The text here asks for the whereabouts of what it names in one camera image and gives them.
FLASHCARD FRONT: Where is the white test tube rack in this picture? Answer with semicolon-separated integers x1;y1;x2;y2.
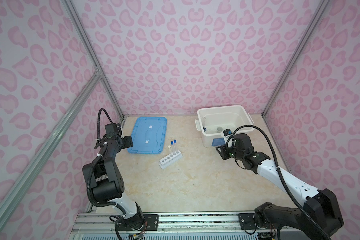
159;151;183;169

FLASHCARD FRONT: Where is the blue-based small cylinder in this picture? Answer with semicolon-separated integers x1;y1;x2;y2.
202;117;209;134

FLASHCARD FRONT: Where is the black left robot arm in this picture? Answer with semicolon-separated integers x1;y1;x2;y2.
82;124;145;230

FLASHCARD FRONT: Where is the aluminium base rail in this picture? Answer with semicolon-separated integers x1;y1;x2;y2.
68;210;331;240

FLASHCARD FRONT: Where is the aluminium frame strut left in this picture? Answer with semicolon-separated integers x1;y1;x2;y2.
0;69;103;238

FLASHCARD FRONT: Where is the blue-capped test tube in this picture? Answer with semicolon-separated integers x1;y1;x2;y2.
173;140;179;154
170;141;174;156

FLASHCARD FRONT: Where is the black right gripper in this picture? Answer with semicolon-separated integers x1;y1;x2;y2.
214;143;245;162

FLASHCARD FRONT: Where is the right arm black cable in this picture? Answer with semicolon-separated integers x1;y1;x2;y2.
230;124;332;240

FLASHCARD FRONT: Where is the white plastic storage bin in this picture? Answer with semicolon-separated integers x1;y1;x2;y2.
195;105;254;148

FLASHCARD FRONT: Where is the blue plastic bin lid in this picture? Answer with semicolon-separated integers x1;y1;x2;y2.
127;117;168;155

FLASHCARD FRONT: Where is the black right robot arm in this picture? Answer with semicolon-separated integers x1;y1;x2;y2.
216;129;344;240

